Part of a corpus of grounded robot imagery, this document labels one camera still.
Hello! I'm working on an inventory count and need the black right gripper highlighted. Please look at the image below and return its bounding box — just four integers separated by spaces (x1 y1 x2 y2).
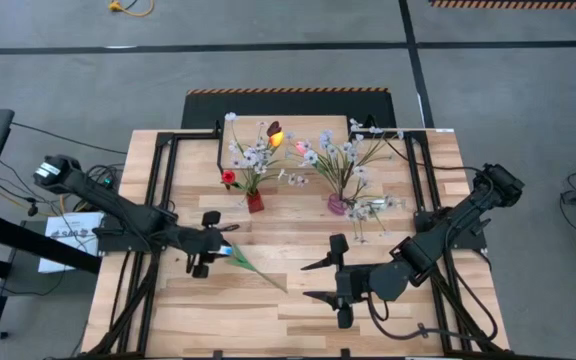
300 232 377 331

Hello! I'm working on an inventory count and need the black hazard-striped floor mat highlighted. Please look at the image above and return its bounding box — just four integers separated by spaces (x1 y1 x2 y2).
180 87 398 130

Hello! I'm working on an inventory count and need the orange yellow artificial tulip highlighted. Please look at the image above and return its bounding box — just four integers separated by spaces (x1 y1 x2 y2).
260 132 286 171

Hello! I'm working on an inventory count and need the purple ribbed glass vase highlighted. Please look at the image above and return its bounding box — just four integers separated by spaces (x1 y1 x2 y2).
326 192 350 217

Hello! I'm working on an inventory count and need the white blossom artificial spray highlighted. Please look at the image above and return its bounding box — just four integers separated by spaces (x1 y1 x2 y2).
284 118 407 201
222 111 312 201

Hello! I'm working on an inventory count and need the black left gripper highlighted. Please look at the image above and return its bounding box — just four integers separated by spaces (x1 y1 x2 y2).
176 210 241 280

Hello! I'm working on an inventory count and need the wooden shelf with black legs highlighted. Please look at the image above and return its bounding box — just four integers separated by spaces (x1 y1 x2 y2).
216 114 357 190

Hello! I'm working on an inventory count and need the black aluminium table frame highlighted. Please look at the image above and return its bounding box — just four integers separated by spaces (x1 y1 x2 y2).
87 115 512 360

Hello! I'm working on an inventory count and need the white printed paper sheet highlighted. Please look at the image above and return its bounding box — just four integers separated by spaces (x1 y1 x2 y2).
37 212 105 275

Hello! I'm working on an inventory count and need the red glass vase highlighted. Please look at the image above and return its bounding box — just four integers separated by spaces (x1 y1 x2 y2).
246 191 266 215

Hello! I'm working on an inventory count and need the yellow floor cable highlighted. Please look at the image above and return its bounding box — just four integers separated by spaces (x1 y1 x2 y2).
107 0 155 18

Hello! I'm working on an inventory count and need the white and blue artificial tulip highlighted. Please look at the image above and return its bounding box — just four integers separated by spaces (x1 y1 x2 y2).
219 243 289 295

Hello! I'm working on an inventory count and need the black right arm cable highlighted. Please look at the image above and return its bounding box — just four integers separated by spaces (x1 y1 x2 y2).
365 234 499 344

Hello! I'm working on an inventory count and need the orange black hazard floor strip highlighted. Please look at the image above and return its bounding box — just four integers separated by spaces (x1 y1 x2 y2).
428 0 576 10

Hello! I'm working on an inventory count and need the flowers pile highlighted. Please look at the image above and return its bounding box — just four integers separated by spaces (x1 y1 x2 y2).
343 194 407 245

